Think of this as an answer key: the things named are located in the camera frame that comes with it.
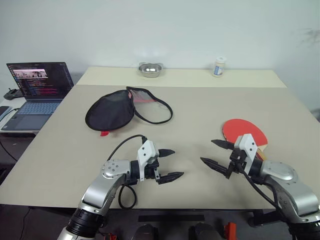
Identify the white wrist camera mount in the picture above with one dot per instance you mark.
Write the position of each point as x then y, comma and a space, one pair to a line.
247, 145
147, 152

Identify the open grey laptop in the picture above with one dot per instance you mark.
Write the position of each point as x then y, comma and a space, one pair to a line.
37, 110

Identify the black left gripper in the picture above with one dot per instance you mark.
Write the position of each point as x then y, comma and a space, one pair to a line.
151, 172

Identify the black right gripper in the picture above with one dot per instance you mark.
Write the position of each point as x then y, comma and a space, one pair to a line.
236, 157

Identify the black bar under table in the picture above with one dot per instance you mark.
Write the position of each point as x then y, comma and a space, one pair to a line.
171, 218

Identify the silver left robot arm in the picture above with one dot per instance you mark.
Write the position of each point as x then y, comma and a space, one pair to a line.
100, 190

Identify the orange plastic object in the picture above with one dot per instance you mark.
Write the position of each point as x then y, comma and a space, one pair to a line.
230, 228

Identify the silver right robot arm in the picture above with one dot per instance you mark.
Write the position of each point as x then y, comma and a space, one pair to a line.
300, 195

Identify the small red object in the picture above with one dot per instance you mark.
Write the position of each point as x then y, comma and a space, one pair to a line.
112, 236

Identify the red table tennis paddle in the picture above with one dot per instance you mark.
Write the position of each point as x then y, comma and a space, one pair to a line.
240, 127

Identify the white plastic bottle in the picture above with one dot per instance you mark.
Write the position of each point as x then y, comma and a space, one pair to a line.
219, 67

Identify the stainless steel bowl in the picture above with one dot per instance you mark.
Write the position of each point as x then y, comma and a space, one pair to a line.
150, 71

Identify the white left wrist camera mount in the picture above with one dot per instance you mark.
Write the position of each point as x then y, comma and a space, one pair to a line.
147, 152

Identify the black handheld controller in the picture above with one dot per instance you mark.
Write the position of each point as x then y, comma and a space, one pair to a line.
11, 94

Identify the dark rounded shape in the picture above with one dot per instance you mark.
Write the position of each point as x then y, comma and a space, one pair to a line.
147, 232
203, 231

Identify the black paddle cover bag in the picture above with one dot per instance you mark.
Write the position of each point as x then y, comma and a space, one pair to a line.
110, 110

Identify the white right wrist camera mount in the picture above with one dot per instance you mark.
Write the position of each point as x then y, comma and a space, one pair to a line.
247, 145

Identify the black table leg frame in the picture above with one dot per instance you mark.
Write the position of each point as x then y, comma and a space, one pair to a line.
260, 218

